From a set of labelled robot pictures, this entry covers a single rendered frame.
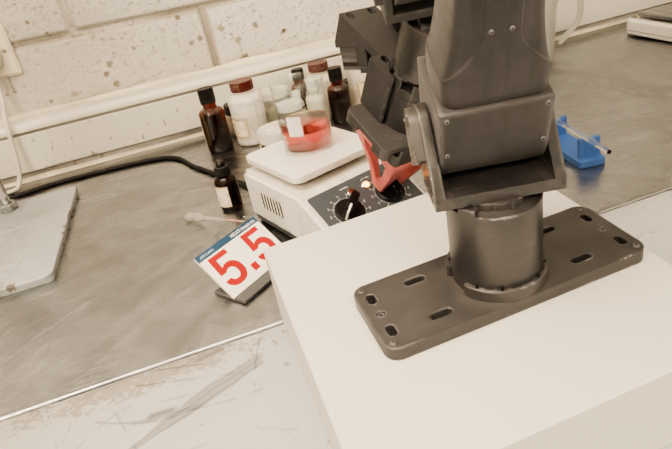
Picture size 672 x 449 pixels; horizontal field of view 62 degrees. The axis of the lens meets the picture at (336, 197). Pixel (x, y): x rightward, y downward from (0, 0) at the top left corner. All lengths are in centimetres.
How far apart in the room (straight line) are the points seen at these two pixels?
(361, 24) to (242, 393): 35
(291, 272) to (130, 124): 69
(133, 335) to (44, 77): 65
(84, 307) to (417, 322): 40
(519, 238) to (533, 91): 9
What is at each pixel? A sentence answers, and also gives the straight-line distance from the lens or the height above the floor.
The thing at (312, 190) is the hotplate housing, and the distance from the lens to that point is 60.
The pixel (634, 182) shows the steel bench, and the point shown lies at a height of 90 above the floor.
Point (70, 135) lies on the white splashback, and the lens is 112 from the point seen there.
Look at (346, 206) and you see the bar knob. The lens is 57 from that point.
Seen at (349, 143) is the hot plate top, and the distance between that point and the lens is 66.
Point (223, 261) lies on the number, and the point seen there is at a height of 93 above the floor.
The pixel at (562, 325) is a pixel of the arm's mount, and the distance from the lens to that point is 40.
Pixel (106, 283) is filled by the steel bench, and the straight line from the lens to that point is 70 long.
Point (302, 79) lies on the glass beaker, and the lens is 68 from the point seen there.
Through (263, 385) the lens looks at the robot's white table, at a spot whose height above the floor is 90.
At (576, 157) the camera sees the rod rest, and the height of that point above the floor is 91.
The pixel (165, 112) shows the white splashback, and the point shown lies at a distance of 110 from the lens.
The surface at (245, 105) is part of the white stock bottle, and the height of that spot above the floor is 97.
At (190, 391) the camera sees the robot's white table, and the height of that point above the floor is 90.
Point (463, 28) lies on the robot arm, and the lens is 31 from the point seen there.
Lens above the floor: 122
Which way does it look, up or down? 26 degrees down
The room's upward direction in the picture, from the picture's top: 11 degrees counter-clockwise
